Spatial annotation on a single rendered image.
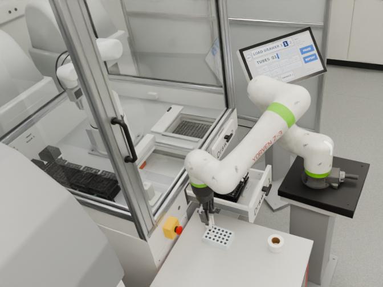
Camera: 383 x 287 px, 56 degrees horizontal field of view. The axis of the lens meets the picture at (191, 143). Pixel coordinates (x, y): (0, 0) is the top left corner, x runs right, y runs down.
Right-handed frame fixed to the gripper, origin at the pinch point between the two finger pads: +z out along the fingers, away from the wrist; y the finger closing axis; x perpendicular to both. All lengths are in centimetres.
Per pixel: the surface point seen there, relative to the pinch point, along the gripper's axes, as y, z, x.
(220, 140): -52, -3, -14
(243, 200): -20.4, 5.6, 9.0
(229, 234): -3.4, 10.8, 7.2
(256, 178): -36.0, 5.0, 11.0
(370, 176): -142, 89, 69
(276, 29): -193, -8, -17
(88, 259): 62, -62, 5
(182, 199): -8.2, -0.5, -17.3
